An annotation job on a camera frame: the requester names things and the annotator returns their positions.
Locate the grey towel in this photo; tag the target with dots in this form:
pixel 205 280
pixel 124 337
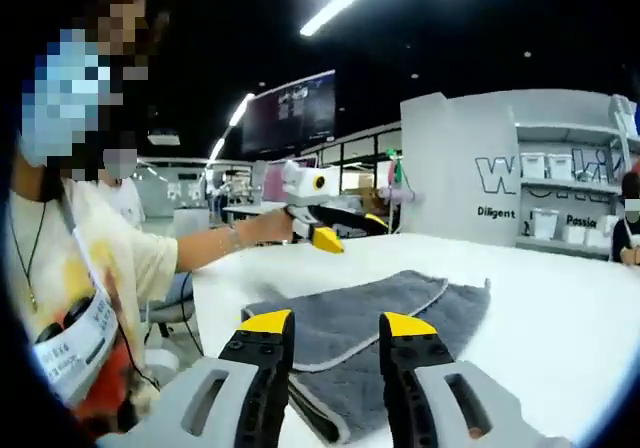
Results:
pixel 350 318

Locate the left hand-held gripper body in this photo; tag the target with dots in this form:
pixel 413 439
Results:
pixel 300 188

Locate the grey office chair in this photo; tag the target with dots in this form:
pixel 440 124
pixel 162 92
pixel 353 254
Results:
pixel 170 300

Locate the white table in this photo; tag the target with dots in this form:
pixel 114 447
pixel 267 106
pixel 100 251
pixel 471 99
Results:
pixel 550 318

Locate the purple rolled mat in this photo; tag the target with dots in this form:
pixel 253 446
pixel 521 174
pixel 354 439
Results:
pixel 407 197

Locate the open laptop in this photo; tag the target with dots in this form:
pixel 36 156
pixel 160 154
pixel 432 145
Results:
pixel 272 188

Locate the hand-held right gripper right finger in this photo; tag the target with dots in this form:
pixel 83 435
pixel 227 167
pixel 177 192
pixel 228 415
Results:
pixel 405 398

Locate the small green red flag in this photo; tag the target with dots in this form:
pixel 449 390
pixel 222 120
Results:
pixel 398 173

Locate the dark hanging monitor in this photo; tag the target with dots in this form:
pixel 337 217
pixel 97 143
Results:
pixel 290 118

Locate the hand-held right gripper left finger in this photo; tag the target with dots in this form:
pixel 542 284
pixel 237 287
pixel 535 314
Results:
pixel 262 393

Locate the grey metal shelving rack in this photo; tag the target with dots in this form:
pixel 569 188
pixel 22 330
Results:
pixel 565 130

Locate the person's left hand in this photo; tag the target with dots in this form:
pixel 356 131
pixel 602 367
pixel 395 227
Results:
pixel 272 228

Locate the long ceiling light strip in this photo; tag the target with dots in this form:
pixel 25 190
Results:
pixel 330 13

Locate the short ceiling light strip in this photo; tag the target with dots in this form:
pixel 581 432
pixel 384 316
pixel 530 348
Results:
pixel 242 105

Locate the white chest-worn device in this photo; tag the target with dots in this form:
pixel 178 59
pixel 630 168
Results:
pixel 75 363

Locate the row of white storage boxes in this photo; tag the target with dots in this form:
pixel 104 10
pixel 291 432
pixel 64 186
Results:
pixel 542 223

